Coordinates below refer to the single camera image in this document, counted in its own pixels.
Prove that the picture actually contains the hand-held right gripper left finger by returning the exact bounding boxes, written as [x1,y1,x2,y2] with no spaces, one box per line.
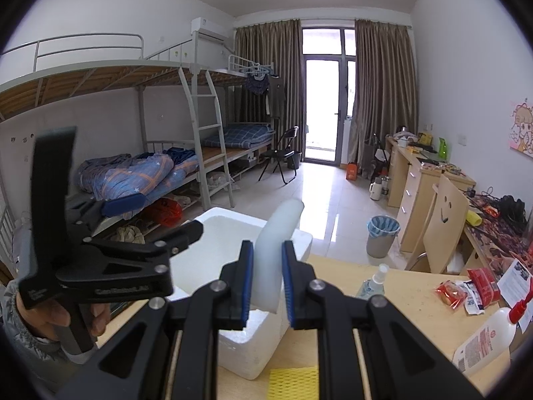
[56,239,255,400]

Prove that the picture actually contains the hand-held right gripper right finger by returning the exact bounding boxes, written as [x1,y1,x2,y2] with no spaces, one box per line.
[282,240,486,400]

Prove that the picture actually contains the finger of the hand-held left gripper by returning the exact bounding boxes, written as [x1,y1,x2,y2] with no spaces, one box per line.
[83,220,204,268]
[67,193,158,235]

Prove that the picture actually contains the white foam sheet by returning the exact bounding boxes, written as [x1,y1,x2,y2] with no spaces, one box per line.
[255,199,305,314]

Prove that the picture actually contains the white foam box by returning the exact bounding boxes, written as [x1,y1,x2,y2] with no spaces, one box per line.
[169,206,314,381]

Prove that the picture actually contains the person's left hand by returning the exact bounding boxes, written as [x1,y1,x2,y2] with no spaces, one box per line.
[29,302,112,351]

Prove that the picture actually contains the red bag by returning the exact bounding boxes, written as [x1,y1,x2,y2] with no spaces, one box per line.
[152,199,184,226]

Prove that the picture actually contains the blue patterned quilt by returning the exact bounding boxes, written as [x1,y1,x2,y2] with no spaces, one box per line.
[77,152,198,205]

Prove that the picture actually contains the beige cloth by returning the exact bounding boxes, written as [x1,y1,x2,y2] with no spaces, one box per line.
[110,225,146,244]

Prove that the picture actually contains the clear blue spray bottle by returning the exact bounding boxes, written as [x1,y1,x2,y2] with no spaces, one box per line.
[356,263,391,299]

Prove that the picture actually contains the grey trash bin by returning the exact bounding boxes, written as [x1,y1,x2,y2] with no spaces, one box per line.
[366,215,401,259]

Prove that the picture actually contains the yellow foam net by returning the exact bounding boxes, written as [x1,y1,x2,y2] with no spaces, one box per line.
[268,367,321,400]

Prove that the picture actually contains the blue plaid bedding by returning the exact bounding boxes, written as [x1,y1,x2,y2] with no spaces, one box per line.
[204,123,275,148]

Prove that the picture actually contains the white bed ladder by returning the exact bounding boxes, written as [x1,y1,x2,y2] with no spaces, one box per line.
[179,67,236,211]

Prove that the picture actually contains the white metal bunk bed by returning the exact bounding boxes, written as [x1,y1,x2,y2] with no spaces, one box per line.
[0,34,236,267]
[192,52,277,186]

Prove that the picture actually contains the black folding chair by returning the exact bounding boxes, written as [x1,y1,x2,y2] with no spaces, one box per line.
[258,126,300,185]

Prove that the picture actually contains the wooden desk with drawers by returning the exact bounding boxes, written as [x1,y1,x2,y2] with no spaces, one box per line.
[385,135,477,255]

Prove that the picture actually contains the red snack packet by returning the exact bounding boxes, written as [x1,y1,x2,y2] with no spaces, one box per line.
[466,267,500,307]
[435,281,469,311]

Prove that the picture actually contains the wooden chair smiley cutout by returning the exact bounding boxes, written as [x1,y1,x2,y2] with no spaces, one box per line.
[406,173,471,276]

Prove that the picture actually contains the hanging dark clothes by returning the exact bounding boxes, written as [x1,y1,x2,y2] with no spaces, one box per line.
[245,73,286,118]

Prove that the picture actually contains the white red sachet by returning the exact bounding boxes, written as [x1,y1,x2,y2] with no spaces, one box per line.
[462,281,486,315]

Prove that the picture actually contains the white air conditioner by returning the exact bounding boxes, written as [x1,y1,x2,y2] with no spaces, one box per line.
[191,17,228,42]

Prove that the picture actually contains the glass balcony door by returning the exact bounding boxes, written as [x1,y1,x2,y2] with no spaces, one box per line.
[300,27,356,163]

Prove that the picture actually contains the white bottle red cap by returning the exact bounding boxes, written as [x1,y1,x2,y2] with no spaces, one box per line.
[453,292,533,373]

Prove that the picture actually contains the brown curtain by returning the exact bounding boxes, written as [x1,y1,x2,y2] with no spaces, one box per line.
[347,19,418,167]
[234,19,306,163]

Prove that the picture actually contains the printed desk mat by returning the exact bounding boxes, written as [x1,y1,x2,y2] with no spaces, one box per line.
[464,194,533,276]

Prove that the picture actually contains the printed paper sheet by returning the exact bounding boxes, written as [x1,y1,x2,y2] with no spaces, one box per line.
[497,258,533,313]

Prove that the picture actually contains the black headphones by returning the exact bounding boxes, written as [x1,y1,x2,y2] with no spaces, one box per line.
[500,195,526,228]

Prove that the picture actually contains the pink cartoon wall poster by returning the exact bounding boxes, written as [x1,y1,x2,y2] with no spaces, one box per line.
[509,99,533,155]

